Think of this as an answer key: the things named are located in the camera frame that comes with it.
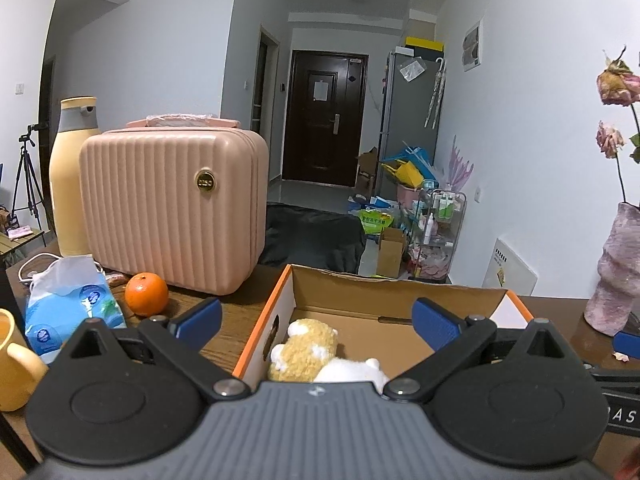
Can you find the black bag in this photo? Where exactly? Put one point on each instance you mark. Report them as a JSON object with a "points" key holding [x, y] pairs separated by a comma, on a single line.
{"points": [[310, 235]]}

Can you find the fallen pink petal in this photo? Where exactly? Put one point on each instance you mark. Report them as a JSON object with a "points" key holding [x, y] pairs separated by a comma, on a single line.
{"points": [[620, 356]]}

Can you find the dark brown door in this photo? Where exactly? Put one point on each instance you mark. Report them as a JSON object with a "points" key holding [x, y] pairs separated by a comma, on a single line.
{"points": [[320, 130]]}

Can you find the orange fruit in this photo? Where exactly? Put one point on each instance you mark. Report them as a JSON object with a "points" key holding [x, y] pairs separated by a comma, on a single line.
{"points": [[146, 294]]}

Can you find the white paper sheet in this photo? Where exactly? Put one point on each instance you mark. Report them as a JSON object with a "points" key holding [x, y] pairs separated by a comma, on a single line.
{"points": [[321, 91]]}

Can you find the brown plush toy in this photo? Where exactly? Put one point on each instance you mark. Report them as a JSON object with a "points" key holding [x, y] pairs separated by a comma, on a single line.
{"points": [[305, 350]]}

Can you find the purple wall decoration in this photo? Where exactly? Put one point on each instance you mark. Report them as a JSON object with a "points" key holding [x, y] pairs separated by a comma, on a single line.
{"points": [[457, 165]]}

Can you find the white plush toy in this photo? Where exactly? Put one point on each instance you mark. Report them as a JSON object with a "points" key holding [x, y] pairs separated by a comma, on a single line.
{"points": [[350, 371]]}

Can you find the yellow and black box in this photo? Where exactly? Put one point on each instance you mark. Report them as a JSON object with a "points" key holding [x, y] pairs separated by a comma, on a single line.
{"points": [[425, 44]]}

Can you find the pink textured vase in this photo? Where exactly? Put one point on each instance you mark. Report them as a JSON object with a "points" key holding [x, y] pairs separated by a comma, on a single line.
{"points": [[617, 270]]}

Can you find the white wall outlet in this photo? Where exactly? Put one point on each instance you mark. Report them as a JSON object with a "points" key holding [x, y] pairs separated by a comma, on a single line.
{"points": [[478, 195]]}

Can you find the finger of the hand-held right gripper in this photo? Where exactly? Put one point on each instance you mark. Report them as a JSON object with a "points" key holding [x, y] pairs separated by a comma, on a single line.
{"points": [[627, 345]]}

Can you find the hanging folded umbrella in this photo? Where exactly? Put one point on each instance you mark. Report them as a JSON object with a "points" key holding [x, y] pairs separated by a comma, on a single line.
{"points": [[434, 95]]}

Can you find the small open cardboard box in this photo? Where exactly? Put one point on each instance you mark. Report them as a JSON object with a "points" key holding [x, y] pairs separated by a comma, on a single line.
{"points": [[390, 255]]}

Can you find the black tripod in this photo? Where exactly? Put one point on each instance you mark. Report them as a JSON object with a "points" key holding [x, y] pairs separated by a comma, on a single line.
{"points": [[22, 170]]}

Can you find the clear plastic bag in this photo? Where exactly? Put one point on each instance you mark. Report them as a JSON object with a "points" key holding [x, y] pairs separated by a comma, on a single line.
{"points": [[411, 70]]}

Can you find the pink bucket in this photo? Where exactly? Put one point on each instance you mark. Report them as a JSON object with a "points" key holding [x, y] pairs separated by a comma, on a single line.
{"points": [[407, 195]]}

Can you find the grey refrigerator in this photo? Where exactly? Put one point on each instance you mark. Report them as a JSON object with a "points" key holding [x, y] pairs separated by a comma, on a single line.
{"points": [[407, 120]]}

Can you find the blue tissue pack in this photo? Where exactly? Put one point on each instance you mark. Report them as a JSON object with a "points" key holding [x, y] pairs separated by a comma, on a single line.
{"points": [[65, 305]]}

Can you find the white wall panel box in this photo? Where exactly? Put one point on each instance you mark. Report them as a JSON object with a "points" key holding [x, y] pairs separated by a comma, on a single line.
{"points": [[472, 45]]}

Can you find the green printed bag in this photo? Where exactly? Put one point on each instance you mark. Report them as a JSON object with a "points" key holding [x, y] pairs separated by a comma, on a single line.
{"points": [[375, 221]]}

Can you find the bunch of dried roses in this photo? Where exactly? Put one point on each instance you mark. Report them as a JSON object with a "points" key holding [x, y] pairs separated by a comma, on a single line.
{"points": [[617, 85]]}

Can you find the yellow bottle with grey collar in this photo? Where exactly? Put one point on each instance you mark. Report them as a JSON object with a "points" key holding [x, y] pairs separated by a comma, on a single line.
{"points": [[67, 185]]}

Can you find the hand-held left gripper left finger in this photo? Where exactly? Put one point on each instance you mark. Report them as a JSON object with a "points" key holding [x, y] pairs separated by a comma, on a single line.
{"points": [[200, 317]]}

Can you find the yellow mug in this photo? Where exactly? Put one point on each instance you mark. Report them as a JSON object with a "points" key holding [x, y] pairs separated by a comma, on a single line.
{"points": [[12, 360]]}

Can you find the white flat panel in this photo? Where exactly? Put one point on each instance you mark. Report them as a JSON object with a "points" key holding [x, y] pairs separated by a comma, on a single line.
{"points": [[510, 270]]}

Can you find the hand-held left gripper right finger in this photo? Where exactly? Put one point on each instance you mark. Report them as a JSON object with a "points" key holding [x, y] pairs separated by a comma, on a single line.
{"points": [[435, 320]]}

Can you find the tall brown cardboard box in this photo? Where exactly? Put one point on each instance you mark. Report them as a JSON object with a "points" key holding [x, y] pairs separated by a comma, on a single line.
{"points": [[367, 165]]}

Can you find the pink ribbed suitcase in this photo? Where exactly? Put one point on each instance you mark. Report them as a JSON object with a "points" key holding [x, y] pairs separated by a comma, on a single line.
{"points": [[170, 210]]}

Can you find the wooden side table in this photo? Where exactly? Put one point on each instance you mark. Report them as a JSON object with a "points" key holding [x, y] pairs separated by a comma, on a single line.
{"points": [[20, 246]]}

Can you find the cardboard box with orange rim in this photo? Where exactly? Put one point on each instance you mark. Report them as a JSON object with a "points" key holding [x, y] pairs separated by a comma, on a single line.
{"points": [[360, 310]]}

